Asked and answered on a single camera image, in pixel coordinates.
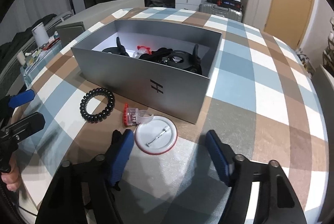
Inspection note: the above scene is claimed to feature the pile of small colourful items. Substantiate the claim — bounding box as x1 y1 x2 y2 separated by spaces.
16 32 61 69

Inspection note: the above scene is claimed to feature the white pin badge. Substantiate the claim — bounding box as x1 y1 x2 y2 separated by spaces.
134 115 178 156

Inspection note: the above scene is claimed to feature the small black hair claw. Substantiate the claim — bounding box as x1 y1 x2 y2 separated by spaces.
102 37 129 57

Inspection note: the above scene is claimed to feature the teal checked cloth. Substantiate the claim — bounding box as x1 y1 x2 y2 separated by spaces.
21 40 63 86

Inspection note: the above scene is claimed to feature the black box with red stripe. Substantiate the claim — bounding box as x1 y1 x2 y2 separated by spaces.
217 0 242 9

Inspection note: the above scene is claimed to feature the person's left hand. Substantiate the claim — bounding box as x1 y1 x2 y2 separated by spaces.
1 159 21 192

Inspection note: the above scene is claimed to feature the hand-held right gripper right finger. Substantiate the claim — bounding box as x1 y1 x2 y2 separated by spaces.
205 129 308 224

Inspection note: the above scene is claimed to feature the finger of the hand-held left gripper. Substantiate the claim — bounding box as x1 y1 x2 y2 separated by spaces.
6 90 35 110
5 112 46 139

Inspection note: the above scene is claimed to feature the silver cardboard box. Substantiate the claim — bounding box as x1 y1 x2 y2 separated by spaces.
71 19 223 125

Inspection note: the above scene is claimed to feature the black spiral hair tie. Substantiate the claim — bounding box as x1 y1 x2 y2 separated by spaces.
80 87 115 123

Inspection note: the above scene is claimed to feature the pile of shoes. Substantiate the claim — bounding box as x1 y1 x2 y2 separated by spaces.
297 48 318 79

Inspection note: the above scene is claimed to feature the long black hair claw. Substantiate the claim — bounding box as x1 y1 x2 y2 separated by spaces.
139 47 174 62

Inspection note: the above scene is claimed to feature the grey drawer cabinet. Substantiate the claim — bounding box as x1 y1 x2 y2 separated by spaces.
55 0 145 38

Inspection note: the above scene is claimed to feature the large black hair claw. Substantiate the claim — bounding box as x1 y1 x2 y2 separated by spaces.
163 44 203 75

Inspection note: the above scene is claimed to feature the checkered tablecloth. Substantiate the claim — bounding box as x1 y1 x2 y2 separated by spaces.
16 6 330 224

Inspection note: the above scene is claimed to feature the white suitcase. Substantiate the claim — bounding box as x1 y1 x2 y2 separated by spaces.
245 0 273 29

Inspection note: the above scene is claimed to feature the silver suitcase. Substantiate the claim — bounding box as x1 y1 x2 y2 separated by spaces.
199 2 243 23

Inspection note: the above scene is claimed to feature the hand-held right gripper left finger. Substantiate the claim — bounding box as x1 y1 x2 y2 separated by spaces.
35 129 135 224

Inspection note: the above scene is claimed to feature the white cylinder container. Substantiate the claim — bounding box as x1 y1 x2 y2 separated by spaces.
31 22 49 47

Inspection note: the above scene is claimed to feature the red clear hair clip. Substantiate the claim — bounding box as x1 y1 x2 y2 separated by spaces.
122 103 155 127
135 44 152 59

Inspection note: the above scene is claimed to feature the wooden shoe rack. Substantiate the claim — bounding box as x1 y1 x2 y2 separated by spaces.
322 28 334 68

